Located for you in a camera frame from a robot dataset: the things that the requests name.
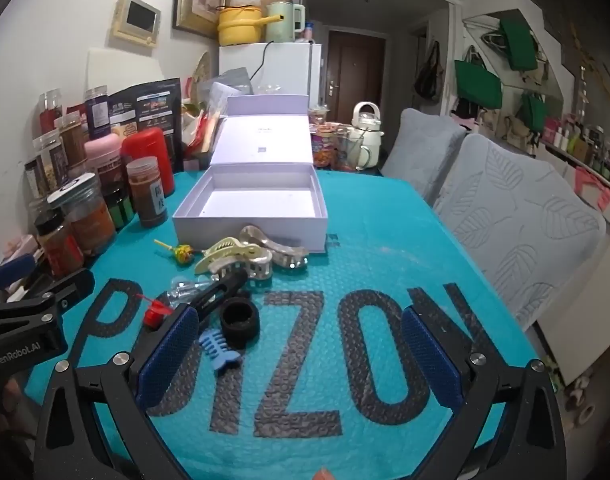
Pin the red flower hair clip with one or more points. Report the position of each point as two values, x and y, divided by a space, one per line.
156 312

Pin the grey leaf cushion near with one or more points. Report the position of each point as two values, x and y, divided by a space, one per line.
521 223

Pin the yellow lollipop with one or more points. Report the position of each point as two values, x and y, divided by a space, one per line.
182 253

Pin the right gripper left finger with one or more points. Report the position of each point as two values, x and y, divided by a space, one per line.
159 357

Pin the cream claw hair clip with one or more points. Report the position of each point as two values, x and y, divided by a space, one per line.
226 247

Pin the instant noodle cup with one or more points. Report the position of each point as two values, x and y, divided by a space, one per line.
324 144

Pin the purple label jar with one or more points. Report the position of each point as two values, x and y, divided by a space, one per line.
97 112

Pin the green electric kettle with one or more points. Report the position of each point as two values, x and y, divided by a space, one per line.
291 21

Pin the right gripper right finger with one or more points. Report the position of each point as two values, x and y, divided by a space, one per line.
440 373

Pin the black snack pouch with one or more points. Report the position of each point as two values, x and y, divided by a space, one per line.
155 104

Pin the beige marbled wave clip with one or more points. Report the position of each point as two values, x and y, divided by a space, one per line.
291 259

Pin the white refrigerator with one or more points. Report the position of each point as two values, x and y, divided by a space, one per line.
282 67

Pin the grey leaf cushion far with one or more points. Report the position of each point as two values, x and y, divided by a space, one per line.
425 148

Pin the wall intercom panel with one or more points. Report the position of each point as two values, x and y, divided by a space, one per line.
137 22

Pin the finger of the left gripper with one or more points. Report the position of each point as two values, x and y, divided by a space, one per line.
16 269
63 294

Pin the brown spice jar clear lid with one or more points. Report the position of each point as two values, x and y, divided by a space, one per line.
147 191

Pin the glass measuring jug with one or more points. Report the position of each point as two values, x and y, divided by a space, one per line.
347 152

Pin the lavender open gift box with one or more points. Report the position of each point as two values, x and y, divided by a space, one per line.
261 174

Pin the green tote bag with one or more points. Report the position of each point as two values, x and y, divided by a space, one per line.
476 83

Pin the clear plastic hair clip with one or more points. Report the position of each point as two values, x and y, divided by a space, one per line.
183 290

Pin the blue fishbone hair clip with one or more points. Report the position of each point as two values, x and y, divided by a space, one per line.
214 344

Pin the yellow pot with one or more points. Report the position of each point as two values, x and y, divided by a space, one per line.
243 25

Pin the black long hair clip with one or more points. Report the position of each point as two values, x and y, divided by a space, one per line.
211 298

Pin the teal bubble mailer mat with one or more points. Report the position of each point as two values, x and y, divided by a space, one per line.
330 381

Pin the grey leaf cushion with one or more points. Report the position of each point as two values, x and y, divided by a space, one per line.
425 148
521 223

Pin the pink lidded jar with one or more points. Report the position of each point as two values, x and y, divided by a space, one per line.
105 160

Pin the white cream kettle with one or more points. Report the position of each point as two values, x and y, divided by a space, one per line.
365 136

